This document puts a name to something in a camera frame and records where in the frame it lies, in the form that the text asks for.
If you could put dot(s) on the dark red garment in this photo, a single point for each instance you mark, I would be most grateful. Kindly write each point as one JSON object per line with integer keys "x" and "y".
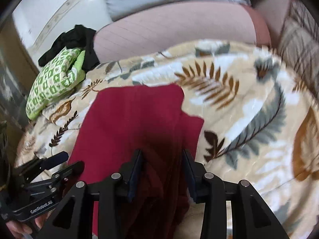
{"x": 124, "y": 119}

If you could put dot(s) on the green white patterned pillow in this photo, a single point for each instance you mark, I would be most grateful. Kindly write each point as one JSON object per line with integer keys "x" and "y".
{"x": 57, "y": 77}

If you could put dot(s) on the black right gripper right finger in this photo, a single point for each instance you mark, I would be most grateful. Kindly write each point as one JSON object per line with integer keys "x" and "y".
{"x": 194, "y": 172}

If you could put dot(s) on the striped beige quilt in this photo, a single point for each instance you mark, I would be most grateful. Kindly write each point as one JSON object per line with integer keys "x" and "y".
{"x": 298, "y": 44}

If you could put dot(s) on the person's left hand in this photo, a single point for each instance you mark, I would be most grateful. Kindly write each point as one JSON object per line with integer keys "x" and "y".
{"x": 20, "y": 229}

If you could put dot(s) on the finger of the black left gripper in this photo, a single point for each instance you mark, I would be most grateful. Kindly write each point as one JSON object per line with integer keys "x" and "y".
{"x": 64, "y": 171}
{"x": 36, "y": 166}

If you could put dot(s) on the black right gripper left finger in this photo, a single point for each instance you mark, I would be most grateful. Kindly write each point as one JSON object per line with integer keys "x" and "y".
{"x": 131, "y": 172}

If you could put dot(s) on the black garment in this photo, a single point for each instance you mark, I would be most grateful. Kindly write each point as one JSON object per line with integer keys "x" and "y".
{"x": 78, "y": 37}

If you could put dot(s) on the white ornate headboard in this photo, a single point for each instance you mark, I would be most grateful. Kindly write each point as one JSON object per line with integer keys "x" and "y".
{"x": 40, "y": 22}

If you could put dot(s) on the leaf patterned beige blanket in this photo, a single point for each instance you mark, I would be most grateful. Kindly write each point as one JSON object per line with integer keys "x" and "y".
{"x": 260, "y": 120}

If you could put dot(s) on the pink quilted cushion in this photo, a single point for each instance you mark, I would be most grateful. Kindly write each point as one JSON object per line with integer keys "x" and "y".
{"x": 161, "y": 27}

